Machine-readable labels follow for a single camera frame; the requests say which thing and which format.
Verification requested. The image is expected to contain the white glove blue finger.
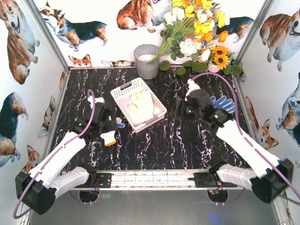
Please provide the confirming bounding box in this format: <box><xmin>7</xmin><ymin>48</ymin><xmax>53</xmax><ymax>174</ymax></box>
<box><xmin>100</xmin><ymin>117</ymin><xmax>125</xmax><ymax>146</ymax></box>

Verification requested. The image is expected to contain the blue dotted work glove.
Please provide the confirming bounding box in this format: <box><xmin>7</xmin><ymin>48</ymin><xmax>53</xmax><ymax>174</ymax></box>
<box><xmin>210</xmin><ymin>96</ymin><xmax>236</xmax><ymax>113</ymax></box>

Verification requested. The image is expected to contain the white plastic storage basket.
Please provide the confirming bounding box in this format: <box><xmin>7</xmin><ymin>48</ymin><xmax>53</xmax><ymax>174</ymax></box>
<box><xmin>111</xmin><ymin>78</ymin><xmax>167</xmax><ymax>133</ymax></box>

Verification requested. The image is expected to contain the cream knit glove pair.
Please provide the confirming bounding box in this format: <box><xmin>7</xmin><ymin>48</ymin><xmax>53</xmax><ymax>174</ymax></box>
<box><xmin>127</xmin><ymin>90</ymin><xmax>154</xmax><ymax>123</ymax></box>

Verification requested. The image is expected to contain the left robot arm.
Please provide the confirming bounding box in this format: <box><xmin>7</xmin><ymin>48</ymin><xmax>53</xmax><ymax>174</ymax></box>
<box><xmin>15</xmin><ymin>96</ymin><xmax>117</xmax><ymax>215</ymax></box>

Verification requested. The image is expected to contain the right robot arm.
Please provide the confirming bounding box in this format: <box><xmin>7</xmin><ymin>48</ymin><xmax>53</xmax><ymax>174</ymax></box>
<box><xmin>175</xmin><ymin>79</ymin><xmax>293</xmax><ymax>203</ymax></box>

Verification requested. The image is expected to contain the small sunflower pot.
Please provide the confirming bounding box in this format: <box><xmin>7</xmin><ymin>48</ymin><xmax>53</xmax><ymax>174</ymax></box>
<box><xmin>208</xmin><ymin>45</ymin><xmax>235</xmax><ymax>73</ymax></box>

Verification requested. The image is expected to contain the grey metal bucket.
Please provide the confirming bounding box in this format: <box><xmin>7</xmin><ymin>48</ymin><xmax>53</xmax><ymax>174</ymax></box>
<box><xmin>134</xmin><ymin>44</ymin><xmax>159</xmax><ymax>80</ymax></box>

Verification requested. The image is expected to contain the artificial flower bouquet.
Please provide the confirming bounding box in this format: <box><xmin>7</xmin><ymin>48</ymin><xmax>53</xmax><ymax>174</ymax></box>
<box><xmin>154</xmin><ymin>0</ymin><xmax>230</xmax><ymax>61</ymax></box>

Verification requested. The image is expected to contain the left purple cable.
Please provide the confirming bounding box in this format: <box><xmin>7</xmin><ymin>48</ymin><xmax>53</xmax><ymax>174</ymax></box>
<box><xmin>13</xmin><ymin>90</ymin><xmax>101</xmax><ymax>220</ymax></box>

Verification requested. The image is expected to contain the purple cable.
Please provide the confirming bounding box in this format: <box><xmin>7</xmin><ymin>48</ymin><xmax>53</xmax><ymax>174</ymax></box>
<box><xmin>188</xmin><ymin>72</ymin><xmax>300</xmax><ymax>207</ymax></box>
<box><xmin>13</xmin><ymin>90</ymin><xmax>101</xmax><ymax>220</ymax></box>

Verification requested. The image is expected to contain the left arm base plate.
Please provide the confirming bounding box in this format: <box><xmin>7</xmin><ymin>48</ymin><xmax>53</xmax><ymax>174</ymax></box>
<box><xmin>87</xmin><ymin>172</ymin><xmax>112</xmax><ymax>188</ymax></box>

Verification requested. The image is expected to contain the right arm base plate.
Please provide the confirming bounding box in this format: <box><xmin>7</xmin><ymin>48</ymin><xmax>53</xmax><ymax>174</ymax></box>
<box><xmin>188</xmin><ymin>172</ymin><xmax>237</xmax><ymax>188</ymax></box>

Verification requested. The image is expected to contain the aluminium front rail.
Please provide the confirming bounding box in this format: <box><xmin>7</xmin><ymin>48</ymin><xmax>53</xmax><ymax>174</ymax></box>
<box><xmin>27</xmin><ymin>169</ymin><xmax>281</xmax><ymax>191</ymax></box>

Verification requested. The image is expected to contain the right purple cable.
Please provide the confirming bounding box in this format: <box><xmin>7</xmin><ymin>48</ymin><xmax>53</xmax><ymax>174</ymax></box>
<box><xmin>188</xmin><ymin>72</ymin><xmax>300</xmax><ymax>207</ymax></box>

